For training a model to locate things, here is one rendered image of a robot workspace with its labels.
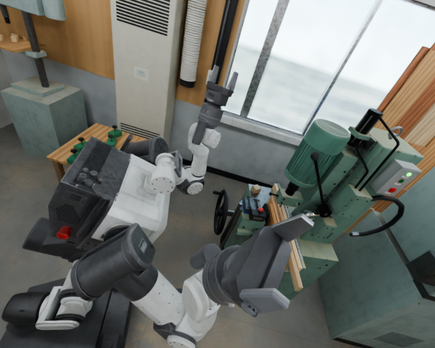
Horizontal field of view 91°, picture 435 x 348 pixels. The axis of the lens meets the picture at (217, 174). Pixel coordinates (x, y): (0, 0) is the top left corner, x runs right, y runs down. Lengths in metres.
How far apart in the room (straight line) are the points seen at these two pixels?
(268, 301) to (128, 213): 0.44
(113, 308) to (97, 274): 1.17
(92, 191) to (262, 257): 0.44
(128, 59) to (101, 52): 0.52
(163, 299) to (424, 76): 2.49
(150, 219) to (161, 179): 0.12
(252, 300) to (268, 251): 0.08
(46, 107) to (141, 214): 2.06
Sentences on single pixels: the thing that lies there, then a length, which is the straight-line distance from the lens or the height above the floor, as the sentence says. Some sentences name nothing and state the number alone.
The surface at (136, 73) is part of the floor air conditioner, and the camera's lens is 2.27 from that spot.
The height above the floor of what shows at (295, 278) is 0.93.
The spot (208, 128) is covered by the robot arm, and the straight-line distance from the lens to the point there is 0.86.
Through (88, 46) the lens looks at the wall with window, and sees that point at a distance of 2.81.
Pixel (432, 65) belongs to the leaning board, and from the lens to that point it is 2.59.
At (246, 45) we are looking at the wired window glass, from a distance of 2.35.
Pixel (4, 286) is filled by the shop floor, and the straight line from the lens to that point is 2.18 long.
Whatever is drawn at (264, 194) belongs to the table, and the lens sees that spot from 1.48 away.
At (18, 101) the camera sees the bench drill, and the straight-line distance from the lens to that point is 2.75.
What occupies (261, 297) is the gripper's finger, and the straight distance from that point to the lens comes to 0.26.
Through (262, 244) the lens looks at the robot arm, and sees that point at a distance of 0.33.
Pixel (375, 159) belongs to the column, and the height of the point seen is 1.45.
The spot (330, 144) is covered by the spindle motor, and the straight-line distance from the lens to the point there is 1.05.
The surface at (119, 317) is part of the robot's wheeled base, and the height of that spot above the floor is 0.19.
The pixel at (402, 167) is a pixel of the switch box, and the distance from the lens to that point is 1.18.
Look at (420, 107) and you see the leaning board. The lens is 2.73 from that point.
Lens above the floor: 1.83
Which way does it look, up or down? 39 degrees down
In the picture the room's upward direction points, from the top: 18 degrees clockwise
